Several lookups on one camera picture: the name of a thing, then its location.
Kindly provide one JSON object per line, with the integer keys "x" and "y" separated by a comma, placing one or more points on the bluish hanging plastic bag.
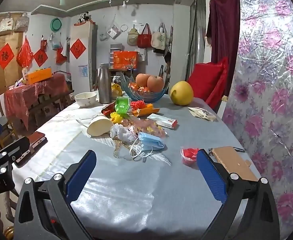
{"x": 56, "y": 42}

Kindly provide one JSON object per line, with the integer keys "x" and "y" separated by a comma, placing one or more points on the red tote bag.
{"x": 144, "y": 40}

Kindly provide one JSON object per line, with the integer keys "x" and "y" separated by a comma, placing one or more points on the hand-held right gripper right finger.
{"x": 211, "y": 177}

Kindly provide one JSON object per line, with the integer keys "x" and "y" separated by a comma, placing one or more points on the white grey tablecloth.
{"x": 126, "y": 192}

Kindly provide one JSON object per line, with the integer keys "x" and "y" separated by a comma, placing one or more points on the white medicine box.
{"x": 162, "y": 121}

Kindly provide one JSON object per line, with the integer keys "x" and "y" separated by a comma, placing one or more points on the orange wrapped candies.
{"x": 139, "y": 88}

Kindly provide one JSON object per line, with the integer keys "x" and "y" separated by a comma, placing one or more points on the red orange apple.
{"x": 155, "y": 83}
{"x": 142, "y": 79}

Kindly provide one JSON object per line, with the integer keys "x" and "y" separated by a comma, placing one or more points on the pale blue sticker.
{"x": 83, "y": 71}

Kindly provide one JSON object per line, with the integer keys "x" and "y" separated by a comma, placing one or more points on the yellow plastic bag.
{"x": 116, "y": 89}

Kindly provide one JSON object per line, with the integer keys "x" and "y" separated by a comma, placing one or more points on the green plastic basin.
{"x": 56, "y": 25}

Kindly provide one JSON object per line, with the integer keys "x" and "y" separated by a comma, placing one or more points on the dark red notebook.
{"x": 34, "y": 140}

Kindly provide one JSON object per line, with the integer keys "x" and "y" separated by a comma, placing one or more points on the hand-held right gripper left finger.
{"x": 81, "y": 175}

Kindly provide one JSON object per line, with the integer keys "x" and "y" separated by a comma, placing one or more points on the white plastic rack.
{"x": 116, "y": 47}

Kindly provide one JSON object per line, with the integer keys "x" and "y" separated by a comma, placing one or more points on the red plastic bag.
{"x": 24, "y": 52}

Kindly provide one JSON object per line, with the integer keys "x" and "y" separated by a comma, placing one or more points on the light bulb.
{"x": 124, "y": 3}

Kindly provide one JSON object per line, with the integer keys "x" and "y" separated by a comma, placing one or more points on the red snack packet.
{"x": 107, "y": 110}

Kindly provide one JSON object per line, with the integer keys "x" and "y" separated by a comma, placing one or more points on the blue face mask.
{"x": 149, "y": 142}

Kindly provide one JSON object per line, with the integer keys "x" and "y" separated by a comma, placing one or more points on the white hanging bag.
{"x": 4, "y": 25}

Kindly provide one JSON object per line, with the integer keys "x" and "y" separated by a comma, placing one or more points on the red cushion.
{"x": 221, "y": 90}
{"x": 205, "y": 80}

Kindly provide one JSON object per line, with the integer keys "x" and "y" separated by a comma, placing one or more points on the steel thermos bottle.
{"x": 104, "y": 83}

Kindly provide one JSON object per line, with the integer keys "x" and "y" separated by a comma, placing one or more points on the clear plastic hanging bag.
{"x": 21, "y": 23}

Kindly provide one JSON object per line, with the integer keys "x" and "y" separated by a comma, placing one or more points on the white tote bag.
{"x": 159, "y": 40}

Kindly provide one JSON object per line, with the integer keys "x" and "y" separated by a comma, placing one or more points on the long orange box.
{"x": 39, "y": 76}

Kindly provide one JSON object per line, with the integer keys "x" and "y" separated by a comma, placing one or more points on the cream paper cup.
{"x": 100, "y": 127}

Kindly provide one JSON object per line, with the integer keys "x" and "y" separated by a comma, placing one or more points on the white bag with packet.
{"x": 113, "y": 31}

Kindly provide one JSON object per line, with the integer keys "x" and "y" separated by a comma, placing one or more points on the torn red paper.
{"x": 61, "y": 56}

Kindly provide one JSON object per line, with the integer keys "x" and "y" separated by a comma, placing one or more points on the table with red cloth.
{"x": 26, "y": 97}

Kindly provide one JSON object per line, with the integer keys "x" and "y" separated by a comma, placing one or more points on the red gift box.
{"x": 125, "y": 60}

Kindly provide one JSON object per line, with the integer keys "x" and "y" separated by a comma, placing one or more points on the clear bag of yellow candies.
{"x": 144, "y": 127}

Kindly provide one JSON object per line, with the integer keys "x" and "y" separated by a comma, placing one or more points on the yellow pomelo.
{"x": 181, "y": 92}

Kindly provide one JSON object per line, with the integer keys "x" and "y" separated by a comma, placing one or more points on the metal key clasp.
{"x": 210, "y": 151}

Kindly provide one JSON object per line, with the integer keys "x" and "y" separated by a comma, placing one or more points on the dark wooden bench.
{"x": 51, "y": 102}

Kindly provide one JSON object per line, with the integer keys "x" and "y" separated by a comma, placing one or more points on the small red diamond paper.
{"x": 40, "y": 57}

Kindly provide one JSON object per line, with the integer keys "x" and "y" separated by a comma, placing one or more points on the red diamond paper on refrigerator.
{"x": 78, "y": 48}

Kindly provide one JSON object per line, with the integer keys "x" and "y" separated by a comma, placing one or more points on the white printed tissue pack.
{"x": 122, "y": 133}

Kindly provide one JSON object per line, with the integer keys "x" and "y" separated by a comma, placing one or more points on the green snack packet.
{"x": 122, "y": 105}

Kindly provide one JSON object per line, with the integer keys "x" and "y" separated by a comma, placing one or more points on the floral silver foil sheet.
{"x": 269, "y": 92}

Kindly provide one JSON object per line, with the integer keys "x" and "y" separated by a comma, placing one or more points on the blue glass fruit bowl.
{"x": 146, "y": 96}

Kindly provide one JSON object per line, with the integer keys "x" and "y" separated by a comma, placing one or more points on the beige backpack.
{"x": 132, "y": 37}

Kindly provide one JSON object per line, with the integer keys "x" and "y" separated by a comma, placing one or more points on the white refrigerator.
{"x": 86, "y": 32}

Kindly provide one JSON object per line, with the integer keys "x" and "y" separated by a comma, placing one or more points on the brown wooden board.
{"x": 11, "y": 40}

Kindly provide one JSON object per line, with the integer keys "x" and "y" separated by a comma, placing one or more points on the orange packet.
{"x": 147, "y": 110}

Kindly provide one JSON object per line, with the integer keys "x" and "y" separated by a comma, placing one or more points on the large red diamond paper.
{"x": 5, "y": 55}

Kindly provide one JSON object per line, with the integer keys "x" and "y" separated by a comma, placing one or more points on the red jelly cup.
{"x": 189, "y": 155}

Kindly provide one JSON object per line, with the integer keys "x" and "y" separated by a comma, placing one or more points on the small clear sachet packet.
{"x": 201, "y": 113}

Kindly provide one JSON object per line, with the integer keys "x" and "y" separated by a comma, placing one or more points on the white hoop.
{"x": 120, "y": 28}

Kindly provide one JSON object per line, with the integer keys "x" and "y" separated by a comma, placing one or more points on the red tassel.
{"x": 137, "y": 103}

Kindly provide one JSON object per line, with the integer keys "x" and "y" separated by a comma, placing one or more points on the plush toys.
{"x": 83, "y": 18}

